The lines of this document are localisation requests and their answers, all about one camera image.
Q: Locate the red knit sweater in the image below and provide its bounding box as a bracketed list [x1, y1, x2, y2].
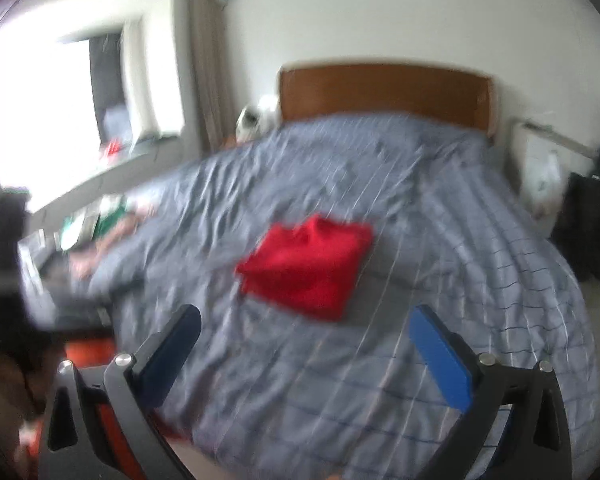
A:
[235, 214, 374, 322]

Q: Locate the pink striped garment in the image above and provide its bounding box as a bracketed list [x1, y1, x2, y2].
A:
[64, 201, 158, 281]

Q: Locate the white drawer cabinet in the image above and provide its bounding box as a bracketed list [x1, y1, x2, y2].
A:
[24, 134, 186, 241]

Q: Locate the green garment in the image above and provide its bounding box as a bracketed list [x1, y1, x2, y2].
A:
[59, 194, 126, 247]

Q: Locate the blue plaid bed cover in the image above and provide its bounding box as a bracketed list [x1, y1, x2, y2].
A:
[70, 114, 600, 479]

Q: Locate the red item on cabinet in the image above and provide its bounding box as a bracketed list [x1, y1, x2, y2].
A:
[102, 139, 124, 157]

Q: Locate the black and blue jacket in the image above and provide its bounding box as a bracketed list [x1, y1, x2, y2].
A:
[550, 150, 600, 282]

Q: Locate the white plastic bag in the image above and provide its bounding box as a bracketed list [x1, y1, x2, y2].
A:
[527, 151, 564, 220]

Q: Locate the white nightstand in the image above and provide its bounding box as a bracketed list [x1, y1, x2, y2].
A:
[508, 117, 597, 223]

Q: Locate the beige curtain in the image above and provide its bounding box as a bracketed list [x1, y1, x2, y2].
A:
[188, 0, 235, 154]

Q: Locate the white round fan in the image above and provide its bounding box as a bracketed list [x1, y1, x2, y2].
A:
[235, 105, 265, 143]

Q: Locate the wooden headboard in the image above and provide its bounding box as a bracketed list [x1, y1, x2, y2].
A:
[277, 62, 498, 139]

